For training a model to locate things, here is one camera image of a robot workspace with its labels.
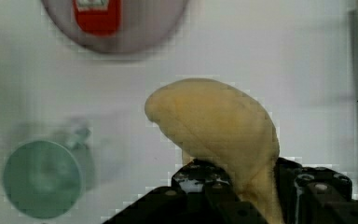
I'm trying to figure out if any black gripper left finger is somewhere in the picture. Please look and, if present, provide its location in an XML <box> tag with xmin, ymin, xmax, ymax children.
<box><xmin>103</xmin><ymin>160</ymin><xmax>268</xmax><ymax>224</ymax></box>

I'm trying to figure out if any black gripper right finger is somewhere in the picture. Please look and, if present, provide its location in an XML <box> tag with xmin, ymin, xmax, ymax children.
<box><xmin>274</xmin><ymin>158</ymin><xmax>358</xmax><ymax>224</ymax></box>

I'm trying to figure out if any yellow plush peeled banana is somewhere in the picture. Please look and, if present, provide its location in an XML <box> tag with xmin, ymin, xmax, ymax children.
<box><xmin>145</xmin><ymin>78</ymin><xmax>285</xmax><ymax>224</ymax></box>

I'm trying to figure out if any green mug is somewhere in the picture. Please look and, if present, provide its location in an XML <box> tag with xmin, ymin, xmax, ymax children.
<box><xmin>2</xmin><ymin>127</ymin><xmax>95</xmax><ymax>219</ymax></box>

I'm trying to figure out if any grey round plate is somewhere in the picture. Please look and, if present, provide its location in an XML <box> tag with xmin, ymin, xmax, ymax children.
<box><xmin>41</xmin><ymin>0</ymin><xmax>189</xmax><ymax>54</ymax></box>

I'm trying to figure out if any red ketchup bottle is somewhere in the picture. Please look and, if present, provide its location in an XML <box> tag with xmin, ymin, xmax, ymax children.
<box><xmin>72</xmin><ymin>0</ymin><xmax>122</xmax><ymax>36</ymax></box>

